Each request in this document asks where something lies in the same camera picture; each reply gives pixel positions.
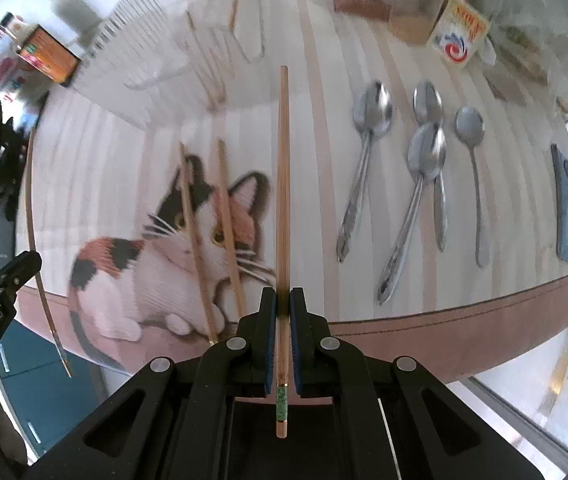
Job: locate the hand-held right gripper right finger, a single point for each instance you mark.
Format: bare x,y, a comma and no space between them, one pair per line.
298,345

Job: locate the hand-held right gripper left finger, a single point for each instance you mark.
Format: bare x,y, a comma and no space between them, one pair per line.
270,345

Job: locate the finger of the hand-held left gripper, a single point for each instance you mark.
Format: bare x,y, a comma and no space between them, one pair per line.
21,267

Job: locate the long dark-tipped wooden chopstick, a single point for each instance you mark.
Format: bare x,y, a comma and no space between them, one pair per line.
31,220

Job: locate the plain wooden chopstick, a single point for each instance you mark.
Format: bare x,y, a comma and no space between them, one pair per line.
231,230
196,240

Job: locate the wooden chopstick green band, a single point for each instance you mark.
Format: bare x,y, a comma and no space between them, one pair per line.
283,185

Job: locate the steel spoon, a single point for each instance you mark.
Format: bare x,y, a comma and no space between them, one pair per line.
475,185
436,195
409,220
364,155

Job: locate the clear plastic utensil basket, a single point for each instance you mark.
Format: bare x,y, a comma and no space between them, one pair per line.
113,35

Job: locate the teal cabinet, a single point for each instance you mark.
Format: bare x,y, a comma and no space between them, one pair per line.
28,385

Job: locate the black gas stove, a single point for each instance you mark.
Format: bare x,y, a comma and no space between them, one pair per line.
11,160

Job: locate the soy sauce bottle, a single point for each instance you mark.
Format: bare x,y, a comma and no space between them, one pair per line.
46,55

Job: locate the blue smartphone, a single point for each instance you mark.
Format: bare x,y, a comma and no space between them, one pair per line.
566,205

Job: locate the brown square card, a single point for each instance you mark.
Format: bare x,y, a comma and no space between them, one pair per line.
504,86

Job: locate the brown snack packet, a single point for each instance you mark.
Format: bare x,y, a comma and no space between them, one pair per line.
361,6

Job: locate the small seasoning packet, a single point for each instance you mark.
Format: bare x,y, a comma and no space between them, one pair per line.
459,35

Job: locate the clear jar brown lid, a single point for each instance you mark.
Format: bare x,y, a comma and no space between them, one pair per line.
414,7

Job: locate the clear plastic bag with food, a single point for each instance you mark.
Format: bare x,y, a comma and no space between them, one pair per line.
526,40

